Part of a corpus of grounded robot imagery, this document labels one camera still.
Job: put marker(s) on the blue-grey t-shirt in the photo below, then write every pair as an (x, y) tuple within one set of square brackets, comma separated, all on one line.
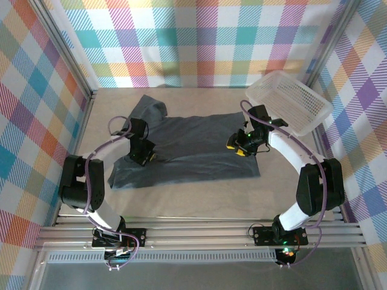
[(196, 145)]

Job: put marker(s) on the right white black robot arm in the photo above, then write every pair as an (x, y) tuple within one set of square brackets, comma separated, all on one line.
[(287, 148)]

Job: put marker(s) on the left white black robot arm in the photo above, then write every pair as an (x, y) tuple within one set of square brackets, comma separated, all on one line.
[(115, 148)]

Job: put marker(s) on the white perforated plastic basket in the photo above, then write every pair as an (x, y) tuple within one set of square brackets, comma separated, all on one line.
[(290, 99)]

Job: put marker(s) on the beige table mat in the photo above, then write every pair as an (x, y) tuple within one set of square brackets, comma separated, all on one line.
[(196, 199)]

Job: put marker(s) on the left aluminium side rail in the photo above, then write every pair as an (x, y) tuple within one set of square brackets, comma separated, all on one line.
[(79, 142)]

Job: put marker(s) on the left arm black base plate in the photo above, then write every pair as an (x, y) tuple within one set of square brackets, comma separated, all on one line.
[(137, 237)]

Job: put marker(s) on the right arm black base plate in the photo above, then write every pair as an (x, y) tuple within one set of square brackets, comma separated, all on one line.
[(261, 235)]

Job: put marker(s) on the aluminium front frame rails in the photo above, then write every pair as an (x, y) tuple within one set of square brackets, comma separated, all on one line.
[(196, 232)]

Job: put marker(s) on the right aluminium corner post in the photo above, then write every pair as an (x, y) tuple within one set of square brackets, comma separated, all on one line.
[(332, 39)]

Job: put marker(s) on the aluminium corner post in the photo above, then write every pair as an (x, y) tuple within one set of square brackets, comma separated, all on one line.
[(332, 39), (62, 40)]

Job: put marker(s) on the left aluminium corner post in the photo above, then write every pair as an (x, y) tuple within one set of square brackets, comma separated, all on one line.
[(62, 40)]

